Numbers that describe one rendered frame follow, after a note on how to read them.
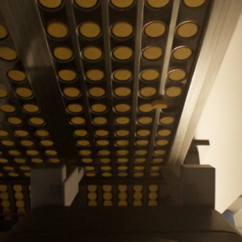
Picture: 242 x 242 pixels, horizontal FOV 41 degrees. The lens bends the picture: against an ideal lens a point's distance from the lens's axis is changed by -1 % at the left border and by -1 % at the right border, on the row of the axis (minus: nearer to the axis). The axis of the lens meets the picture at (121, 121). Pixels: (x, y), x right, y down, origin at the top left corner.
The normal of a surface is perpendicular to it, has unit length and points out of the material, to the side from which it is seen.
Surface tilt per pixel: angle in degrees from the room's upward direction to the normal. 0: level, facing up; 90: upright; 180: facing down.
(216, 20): 0
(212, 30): 0
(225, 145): 0
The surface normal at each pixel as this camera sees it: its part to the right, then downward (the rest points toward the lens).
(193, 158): 0.00, -0.51
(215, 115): 0.00, 0.86
